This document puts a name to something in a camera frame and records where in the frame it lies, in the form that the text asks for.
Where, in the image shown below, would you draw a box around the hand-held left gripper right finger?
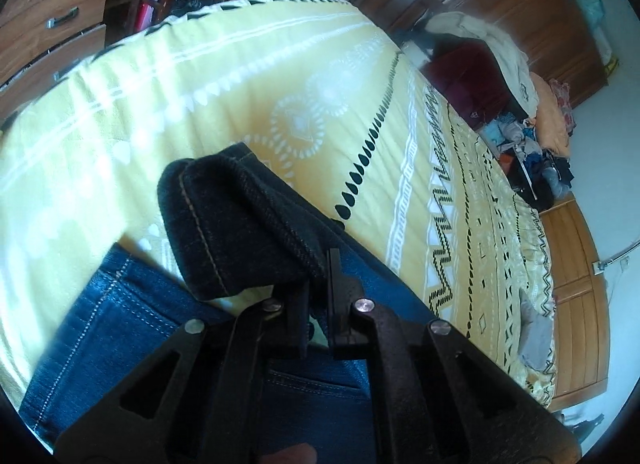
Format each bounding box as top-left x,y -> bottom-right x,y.
325,246 -> 583,464

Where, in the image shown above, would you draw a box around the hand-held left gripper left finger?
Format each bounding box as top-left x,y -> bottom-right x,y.
54,281 -> 313,464

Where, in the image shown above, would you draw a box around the dark blue denim pants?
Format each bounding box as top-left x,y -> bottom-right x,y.
20,142 -> 441,464

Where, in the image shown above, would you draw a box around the person's left hand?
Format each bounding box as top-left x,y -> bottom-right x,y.
257,444 -> 318,464

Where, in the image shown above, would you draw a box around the grey folded cloth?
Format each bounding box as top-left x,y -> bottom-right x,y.
517,289 -> 557,376

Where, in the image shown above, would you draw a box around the wooden headboard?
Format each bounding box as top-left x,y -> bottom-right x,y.
540,196 -> 613,412

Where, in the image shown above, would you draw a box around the pile of mixed clothes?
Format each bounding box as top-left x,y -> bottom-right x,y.
480,113 -> 576,210

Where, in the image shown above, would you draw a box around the yellow patterned blanket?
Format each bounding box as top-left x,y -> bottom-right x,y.
0,0 -> 563,412

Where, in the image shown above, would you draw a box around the maroon cloth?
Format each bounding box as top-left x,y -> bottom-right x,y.
425,41 -> 521,130

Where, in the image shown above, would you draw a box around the orange quilt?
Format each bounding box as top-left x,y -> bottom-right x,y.
529,73 -> 572,160

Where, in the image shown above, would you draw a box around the red floral quilt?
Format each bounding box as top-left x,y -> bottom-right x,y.
549,78 -> 575,136

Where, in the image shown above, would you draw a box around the wooden wardrobe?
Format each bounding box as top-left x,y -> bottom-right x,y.
360,0 -> 608,110

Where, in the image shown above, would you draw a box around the teal plastic bag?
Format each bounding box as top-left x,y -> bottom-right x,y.
569,0 -> 607,31

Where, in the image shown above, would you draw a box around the wall cable conduit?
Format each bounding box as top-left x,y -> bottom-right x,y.
600,239 -> 640,265

